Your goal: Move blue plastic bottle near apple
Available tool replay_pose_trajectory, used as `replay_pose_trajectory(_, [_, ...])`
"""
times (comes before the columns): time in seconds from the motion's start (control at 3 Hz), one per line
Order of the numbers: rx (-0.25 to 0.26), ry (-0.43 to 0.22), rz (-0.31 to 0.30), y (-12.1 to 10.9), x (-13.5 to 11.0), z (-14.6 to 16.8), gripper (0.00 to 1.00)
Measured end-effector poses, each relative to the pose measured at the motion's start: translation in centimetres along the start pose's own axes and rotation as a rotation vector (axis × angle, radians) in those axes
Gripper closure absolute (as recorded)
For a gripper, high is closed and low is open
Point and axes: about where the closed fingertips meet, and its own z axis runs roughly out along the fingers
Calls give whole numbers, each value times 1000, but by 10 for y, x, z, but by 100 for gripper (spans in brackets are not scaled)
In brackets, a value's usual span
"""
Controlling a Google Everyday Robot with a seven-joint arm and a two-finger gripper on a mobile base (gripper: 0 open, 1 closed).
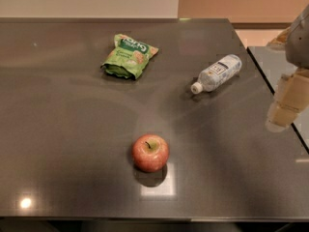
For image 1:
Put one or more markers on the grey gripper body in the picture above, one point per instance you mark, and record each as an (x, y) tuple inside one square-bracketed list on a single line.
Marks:
[(299, 45)]

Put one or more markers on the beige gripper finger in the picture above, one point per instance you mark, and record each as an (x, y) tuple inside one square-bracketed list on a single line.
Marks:
[(289, 102)]

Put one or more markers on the clear blue plastic bottle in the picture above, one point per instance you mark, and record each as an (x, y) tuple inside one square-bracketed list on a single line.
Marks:
[(216, 74)]

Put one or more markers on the red apple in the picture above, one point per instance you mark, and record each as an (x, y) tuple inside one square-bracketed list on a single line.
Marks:
[(150, 152)]

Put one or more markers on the grey side table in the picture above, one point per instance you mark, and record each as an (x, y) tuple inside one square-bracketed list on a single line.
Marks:
[(276, 70)]

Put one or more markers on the green snack bag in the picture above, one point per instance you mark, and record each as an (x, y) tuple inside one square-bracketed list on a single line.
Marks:
[(129, 57)]

